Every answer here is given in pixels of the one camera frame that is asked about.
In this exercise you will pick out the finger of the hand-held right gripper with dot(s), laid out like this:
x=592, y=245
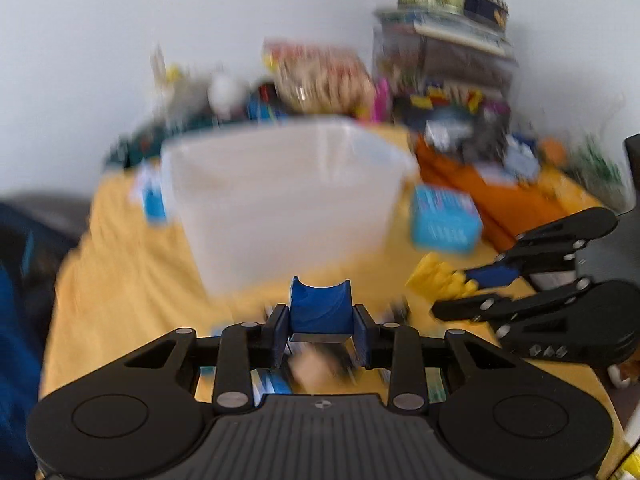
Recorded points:
x=470, y=307
x=492, y=276

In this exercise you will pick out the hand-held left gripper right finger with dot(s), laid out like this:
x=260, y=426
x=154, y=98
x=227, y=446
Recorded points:
x=362, y=335

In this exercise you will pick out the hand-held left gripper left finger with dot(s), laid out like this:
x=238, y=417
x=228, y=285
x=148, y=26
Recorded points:
x=277, y=332

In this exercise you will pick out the yellow hollow toy block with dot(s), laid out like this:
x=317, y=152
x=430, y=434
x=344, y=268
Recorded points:
x=435, y=275

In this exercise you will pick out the blue curved toy block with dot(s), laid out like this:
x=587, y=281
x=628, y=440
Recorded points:
x=320, y=310

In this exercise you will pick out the white translucent plastic bin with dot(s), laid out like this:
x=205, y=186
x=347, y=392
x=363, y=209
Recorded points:
x=280, y=200

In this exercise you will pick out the blue cardboard box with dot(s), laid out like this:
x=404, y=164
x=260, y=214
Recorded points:
x=445, y=220

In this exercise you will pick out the orange cloth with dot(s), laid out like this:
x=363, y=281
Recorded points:
x=480, y=195

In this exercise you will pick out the yellow blanket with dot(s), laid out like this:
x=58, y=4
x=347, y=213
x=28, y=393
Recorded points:
x=125, y=285

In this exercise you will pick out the pink plastic toy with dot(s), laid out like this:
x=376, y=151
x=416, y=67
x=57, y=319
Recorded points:
x=381, y=100

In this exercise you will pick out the clear plastic storage box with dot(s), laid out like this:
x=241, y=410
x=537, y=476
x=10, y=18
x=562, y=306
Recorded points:
x=450, y=65

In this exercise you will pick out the pile of assorted toys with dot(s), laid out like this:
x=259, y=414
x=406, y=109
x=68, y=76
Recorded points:
x=175, y=120

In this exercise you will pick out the white plastic object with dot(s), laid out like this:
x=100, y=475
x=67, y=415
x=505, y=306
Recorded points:
x=225, y=92

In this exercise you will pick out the snack bag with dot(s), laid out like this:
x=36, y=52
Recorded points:
x=320, y=80

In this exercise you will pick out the dark blue bag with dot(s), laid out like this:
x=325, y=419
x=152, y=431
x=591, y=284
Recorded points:
x=20, y=335

